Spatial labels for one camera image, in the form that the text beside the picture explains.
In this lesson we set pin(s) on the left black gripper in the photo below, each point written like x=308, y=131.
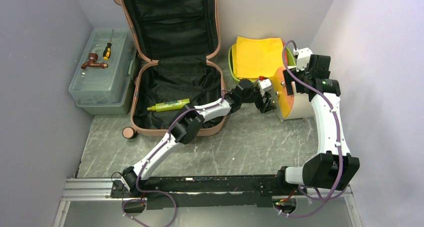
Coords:
x=267, y=107

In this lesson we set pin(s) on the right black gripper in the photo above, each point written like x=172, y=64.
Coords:
x=289, y=86

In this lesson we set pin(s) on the green plastic tray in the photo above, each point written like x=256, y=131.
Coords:
x=289, y=57

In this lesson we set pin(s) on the cream appliance with orange rim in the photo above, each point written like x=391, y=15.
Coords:
x=296, y=106

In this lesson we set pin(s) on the red printed package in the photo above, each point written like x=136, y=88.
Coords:
x=284, y=54

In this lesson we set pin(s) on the yellow cloth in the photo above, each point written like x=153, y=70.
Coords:
x=252, y=58

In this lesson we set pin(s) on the green yellow bottle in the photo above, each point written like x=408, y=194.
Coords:
x=168, y=106

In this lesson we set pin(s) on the pink hard-shell suitcase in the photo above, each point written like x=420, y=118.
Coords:
x=177, y=39

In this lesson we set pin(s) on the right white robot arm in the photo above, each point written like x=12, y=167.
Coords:
x=333, y=166

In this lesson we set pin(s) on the yellow black screwdriver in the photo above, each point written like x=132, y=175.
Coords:
x=108, y=48

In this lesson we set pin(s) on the translucent plastic toolbox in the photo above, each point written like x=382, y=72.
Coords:
x=106, y=91

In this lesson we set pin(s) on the brown brass faucet valve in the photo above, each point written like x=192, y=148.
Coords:
x=92, y=62

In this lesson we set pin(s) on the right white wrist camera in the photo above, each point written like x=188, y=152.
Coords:
x=302, y=58

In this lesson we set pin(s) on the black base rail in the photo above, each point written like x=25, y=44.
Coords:
x=262, y=191

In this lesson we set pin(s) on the aluminium frame profile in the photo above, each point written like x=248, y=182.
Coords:
x=86, y=202

